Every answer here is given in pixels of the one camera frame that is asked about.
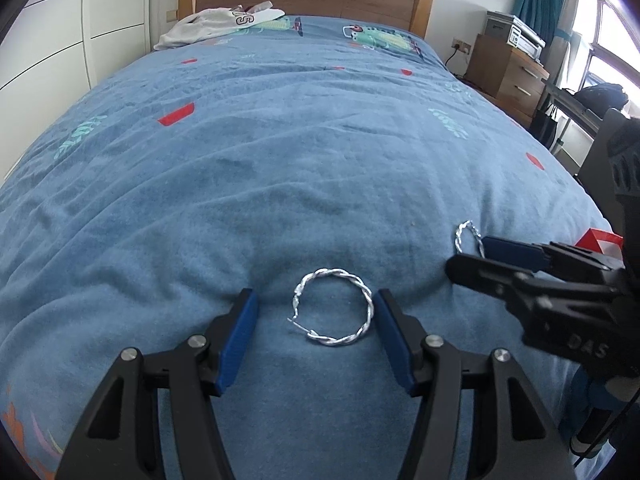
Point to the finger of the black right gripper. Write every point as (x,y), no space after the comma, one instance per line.
(522,291)
(562,261)

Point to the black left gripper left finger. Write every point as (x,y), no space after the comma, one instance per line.
(118,434)

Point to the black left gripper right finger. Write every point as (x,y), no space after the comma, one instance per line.
(512,435)

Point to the silver twisted hoop earring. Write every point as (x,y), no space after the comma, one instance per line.
(332,307)

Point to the red jewelry box tray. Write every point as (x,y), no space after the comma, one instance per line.
(602,242)

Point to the blue white gloved hand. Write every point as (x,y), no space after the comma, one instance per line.
(601,412)

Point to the grey office chair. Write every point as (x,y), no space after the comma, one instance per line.
(595,174)

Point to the dark hanging bag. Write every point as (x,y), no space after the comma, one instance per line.
(544,126)

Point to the dark backpack on desk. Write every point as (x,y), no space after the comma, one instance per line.
(601,97)

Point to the wooden drawer cabinet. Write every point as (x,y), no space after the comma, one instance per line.
(508,77)

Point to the white printer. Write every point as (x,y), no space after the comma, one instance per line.
(514,32)

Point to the blue patterned bedspread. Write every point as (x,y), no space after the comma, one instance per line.
(250,161)

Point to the white wardrobe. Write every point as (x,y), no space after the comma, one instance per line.
(54,53)

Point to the white garment on bed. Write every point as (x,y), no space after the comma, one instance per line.
(216,22)

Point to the wall power socket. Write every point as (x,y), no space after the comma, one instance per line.
(461,46)

